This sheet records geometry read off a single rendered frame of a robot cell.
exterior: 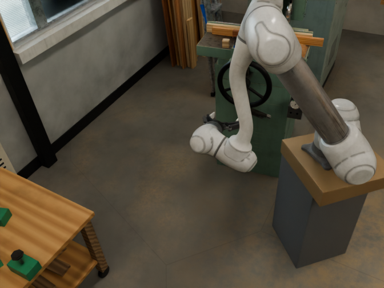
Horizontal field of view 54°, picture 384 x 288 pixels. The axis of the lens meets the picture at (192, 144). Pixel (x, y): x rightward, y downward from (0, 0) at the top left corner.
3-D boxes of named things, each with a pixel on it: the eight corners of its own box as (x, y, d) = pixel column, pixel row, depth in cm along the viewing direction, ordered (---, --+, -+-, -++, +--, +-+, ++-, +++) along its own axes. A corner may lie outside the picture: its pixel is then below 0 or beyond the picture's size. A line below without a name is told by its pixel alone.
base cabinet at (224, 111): (215, 164, 267) (213, 78, 220) (238, 116, 307) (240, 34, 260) (279, 178, 253) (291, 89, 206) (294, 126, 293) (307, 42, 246)
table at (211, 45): (190, 63, 209) (189, 53, 205) (208, 38, 229) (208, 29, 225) (302, 79, 190) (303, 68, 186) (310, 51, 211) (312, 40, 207)
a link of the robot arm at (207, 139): (194, 137, 172) (219, 152, 170) (181, 149, 158) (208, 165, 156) (204, 118, 167) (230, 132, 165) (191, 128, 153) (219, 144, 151)
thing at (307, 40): (211, 34, 220) (211, 27, 218) (212, 32, 222) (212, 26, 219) (322, 47, 201) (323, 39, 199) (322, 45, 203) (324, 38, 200)
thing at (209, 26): (206, 32, 223) (206, 23, 220) (207, 30, 224) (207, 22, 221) (311, 43, 205) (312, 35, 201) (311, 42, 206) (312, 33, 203)
